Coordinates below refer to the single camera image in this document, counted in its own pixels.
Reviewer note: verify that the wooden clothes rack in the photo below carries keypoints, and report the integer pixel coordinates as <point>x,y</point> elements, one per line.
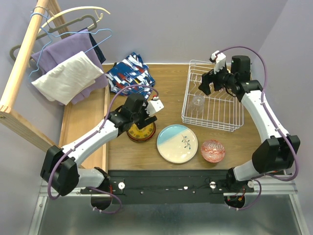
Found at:
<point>17,155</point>

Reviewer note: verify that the purple cloth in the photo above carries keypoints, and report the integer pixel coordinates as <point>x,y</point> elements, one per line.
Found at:
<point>71,69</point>

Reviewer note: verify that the white wire dish rack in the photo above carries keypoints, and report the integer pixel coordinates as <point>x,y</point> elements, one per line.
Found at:
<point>221,110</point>

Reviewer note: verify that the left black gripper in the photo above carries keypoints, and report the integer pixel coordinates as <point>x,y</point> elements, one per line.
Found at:
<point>142,117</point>

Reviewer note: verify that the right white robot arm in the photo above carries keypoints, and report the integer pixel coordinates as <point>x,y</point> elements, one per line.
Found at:
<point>278,148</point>

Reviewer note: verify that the grey plastic hanger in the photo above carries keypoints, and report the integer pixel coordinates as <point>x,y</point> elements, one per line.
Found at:
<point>51,30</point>

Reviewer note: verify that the aluminium rail frame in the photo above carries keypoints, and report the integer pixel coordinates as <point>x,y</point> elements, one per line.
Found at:
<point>275,210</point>

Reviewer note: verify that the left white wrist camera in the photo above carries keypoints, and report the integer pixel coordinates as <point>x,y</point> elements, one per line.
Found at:
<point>154,105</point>

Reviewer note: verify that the blue and cream plate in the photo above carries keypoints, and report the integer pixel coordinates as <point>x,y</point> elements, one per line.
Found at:
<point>177,144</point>

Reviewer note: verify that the light blue wire hanger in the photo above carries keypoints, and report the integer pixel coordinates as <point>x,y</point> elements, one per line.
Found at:
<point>53,54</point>

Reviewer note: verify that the white folded cloth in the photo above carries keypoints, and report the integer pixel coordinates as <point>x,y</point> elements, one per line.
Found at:
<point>67,80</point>

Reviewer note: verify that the cream plastic hanger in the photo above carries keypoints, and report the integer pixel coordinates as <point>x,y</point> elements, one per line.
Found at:
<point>57,18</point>

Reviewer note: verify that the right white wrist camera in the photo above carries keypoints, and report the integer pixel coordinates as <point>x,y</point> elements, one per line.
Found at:
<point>219,61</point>

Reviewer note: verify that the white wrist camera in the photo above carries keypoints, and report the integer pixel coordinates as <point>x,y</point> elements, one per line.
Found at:
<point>219,61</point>
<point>154,105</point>

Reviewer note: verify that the blue patterned cloth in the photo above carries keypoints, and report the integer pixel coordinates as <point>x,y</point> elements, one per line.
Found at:
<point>130,71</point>

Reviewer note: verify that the dark navy cloth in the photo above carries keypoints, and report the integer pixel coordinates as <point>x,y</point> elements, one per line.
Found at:
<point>97,49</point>

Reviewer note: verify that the red patterned bowl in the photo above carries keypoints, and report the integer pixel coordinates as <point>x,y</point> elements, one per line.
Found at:
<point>212,151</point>

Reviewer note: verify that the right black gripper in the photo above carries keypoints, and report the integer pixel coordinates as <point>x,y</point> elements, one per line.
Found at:
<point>212,79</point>

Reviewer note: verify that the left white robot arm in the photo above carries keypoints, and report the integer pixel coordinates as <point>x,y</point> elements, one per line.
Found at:
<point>61,167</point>

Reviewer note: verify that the clear drinking glass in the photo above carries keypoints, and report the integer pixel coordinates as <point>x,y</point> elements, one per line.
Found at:
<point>196,105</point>

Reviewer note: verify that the black mounting base plate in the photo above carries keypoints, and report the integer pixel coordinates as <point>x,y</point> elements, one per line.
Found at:
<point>174,186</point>

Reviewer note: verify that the yellow patterned lacquer plate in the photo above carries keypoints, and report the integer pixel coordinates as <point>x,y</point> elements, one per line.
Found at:
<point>141,135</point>

